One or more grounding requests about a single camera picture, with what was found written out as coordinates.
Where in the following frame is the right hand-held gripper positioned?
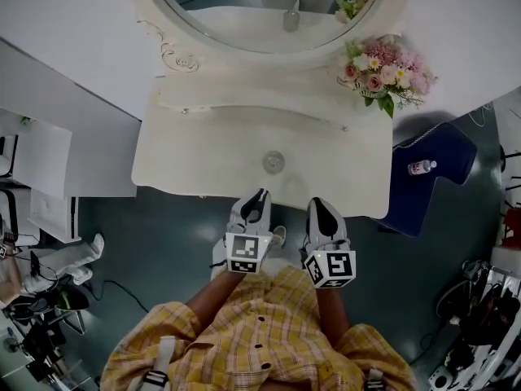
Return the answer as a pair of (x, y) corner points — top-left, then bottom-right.
(302, 196), (357, 290)

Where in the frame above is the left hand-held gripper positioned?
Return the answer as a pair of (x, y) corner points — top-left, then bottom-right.
(222, 188), (274, 275)

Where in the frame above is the small clear glass jar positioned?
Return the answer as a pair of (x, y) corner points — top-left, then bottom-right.
(262, 150), (286, 175)

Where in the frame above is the person's right forearm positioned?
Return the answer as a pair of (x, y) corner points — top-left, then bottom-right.
(315, 285), (352, 348)

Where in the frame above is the person's left forearm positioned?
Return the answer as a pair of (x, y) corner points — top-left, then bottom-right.
(185, 267), (261, 334)

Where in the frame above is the white vanity table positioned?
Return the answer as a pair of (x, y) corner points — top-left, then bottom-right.
(130, 61), (394, 220)

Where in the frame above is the clear water bottle red label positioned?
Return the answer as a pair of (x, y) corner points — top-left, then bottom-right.
(407, 159), (438, 177)

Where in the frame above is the yellow plaid shirt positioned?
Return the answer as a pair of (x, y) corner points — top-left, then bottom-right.
(99, 265), (419, 391)

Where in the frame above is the dark blue chair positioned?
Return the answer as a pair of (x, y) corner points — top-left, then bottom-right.
(376, 121), (479, 238)

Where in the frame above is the pink flower bouquet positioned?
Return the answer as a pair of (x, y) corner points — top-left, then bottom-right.
(336, 33), (440, 120)

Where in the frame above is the red object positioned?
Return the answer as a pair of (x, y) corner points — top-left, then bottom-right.
(502, 208), (521, 247)

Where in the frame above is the oval white-framed mirror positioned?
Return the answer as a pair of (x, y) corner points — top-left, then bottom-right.
(121, 0), (415, 73)

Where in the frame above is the small white device box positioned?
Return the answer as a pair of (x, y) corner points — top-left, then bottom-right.
(427, 366), (453, 391)

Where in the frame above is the white shelf unit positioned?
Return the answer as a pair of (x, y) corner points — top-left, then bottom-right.
(0, 108), (81, 244)

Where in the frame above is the black floor cable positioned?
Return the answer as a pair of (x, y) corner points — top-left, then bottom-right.
(86, 278), (151, 314)

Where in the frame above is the white harness strap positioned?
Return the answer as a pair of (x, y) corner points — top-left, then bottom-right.
(363, 367), (386, 391)
(139, 335), (177, 391)

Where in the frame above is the black cable tangle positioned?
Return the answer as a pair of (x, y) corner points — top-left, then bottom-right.
(436, 258), (521, 344)

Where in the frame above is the white floor cable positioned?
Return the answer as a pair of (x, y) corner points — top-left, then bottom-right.
(466, 103), (494, 129)

